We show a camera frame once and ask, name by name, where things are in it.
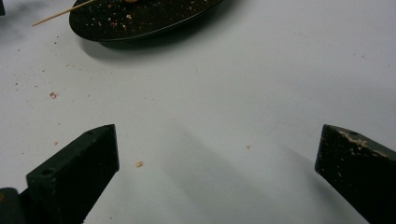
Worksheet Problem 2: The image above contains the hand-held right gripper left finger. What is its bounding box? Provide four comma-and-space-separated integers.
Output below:
18, 123, 120, 224

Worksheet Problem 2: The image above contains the black round plate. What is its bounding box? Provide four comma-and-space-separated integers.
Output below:
68, 0, 225, 43

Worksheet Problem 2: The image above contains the wooden skewer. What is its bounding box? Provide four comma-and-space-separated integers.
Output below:
31, 0, 96, 27

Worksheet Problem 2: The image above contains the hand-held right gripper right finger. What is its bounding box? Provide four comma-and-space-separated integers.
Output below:
314, 124, 396, 224

